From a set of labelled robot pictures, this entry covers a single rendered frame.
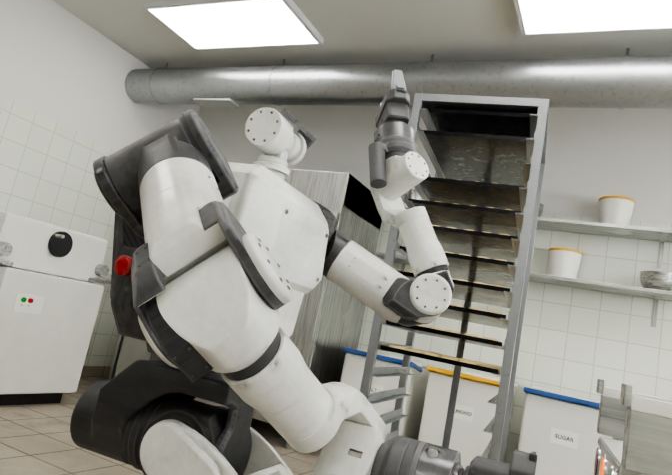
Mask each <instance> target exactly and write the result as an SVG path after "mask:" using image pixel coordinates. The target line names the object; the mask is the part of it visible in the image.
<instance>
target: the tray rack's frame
mask: <svg viewBox="0 0 672 475"><path fill-rule="evenodd" d="M422 102H423V105H424V107H425V108H440V109H458V110H476V111H495V112H513V113H532V114H537V113H538V107H539V106H540V99H535V98H513V97H491V96H469V95H447V94H425V93H423V96H422ZM548 116H549V108H548V115H547V122H546V130H545V137H544V144H543V151H542V158H541V165H540V172H539V179H538V186H537V193H536V200H535V208H534V215H533V222H532V229H531V236H530V243H529V250H528V257H527V264H526V271H525V279H524V286H523V293H522V300H521V307H520V314H519V321H518V328H517V335H516V342H515V349H514V357H513V364H512V371H511V378H510V385H509V392H508V399H507V406H506V413H505V420H504V427H503V435H502V442H501V449H500V456H499V461H500V462H504V456H505V449H506V442H507V435H508V428H509V421H510V413H511V406H512V399H513V392H514V385H515V378H516V370H517V363H518V356H519V349H520V342H521V335H522V327H523V320H524V313H525V306H526V299H527V292H528V284H529V277H530V270H531V263H532V256H533V249H534V241H535V234H536V227H537V220H538V213H539V206H540V198H541V191H542V184H543V177H544V170H545V163H546V149H547V132H548ZM467 329H468V322H465V321H462V322H461V328H460V333H462V334H465V333H467ZM414 338H415V333H412V332H408V333H407V339H406V344H405V345H406V346H412V347H413V344H414ZM464 348H465V342H460V341H458V347H457V354H456V357H458V358H463V354H464ZM410 361H411V356H409V355H404V356H403V361H402V367H410ZM460 374H461V366H456V365H455V366H454V372H453V379H452V385H451V391H450V398H449V404H448V410H447V417H446V423H445V429H444V436H443V442H442V447H445V448H449V444H450V438H451V431H452V425H453V418H454V412H455V406H456V399H457V393H458V386H459V380H460ZM407 379H408V375H406V376H400V379H399V384H398V388H404V387H406V384H407ZM403 402H404V397H402V398H398V399H396V402H395V407H394V410H397V409H400V408H403ZM399 425H400V419H399V420H397V421H394V422H392V424H391V430H390V433H391V432H393V431H395V430H397V429H399Z"/></svg>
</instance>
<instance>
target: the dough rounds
mask: <svg viewBox="0 0 672 475"><path fill-rule="evenodd" d="M389 347H392V348H397V349H402V350H407V351H412V352H416V353H421V354H426V355H431V356H435V357H440V358H445V359H450V360H454V361H459V362H464V363H469V364H474V365H478V366H483V367H488V368H493V369H497V370H498V372H500V369H501V366H498V365H493V364H486V363H483V362H478V361H471V360H469V359H464V358H458V357H454V356H449V355H444V354H440V353H435V352H429V351H425V350H420V349H415V348H408V347H401V346H395V345H389Z"/></svg>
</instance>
